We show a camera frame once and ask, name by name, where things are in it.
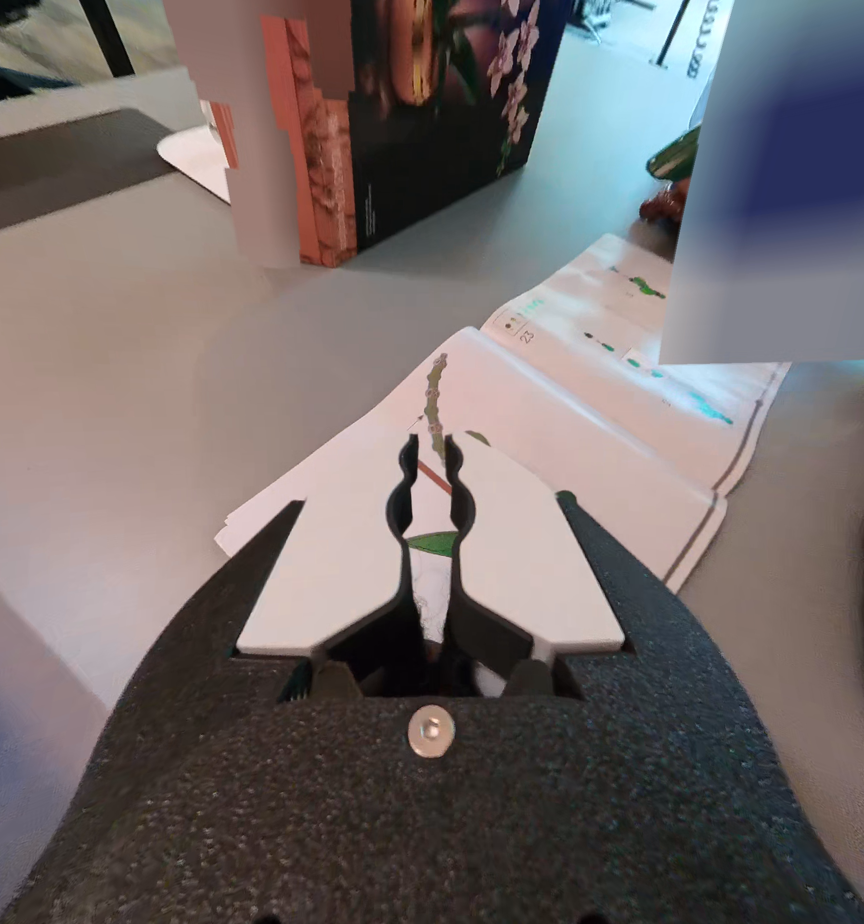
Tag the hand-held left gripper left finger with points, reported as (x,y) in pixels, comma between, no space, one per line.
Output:
(331,563)

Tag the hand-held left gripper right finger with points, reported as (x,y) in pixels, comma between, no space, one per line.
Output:
(533,570)

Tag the green toy leaf piece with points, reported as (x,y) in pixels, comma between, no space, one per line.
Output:
(674,155)

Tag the white instruction booklet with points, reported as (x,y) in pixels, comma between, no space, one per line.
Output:
(583,447)

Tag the dark flower printed box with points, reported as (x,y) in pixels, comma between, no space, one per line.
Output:
(439,144)

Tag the wooden table with black legs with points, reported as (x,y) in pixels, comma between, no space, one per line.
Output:
(107,36)

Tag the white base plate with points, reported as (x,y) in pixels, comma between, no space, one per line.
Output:
(197,159)

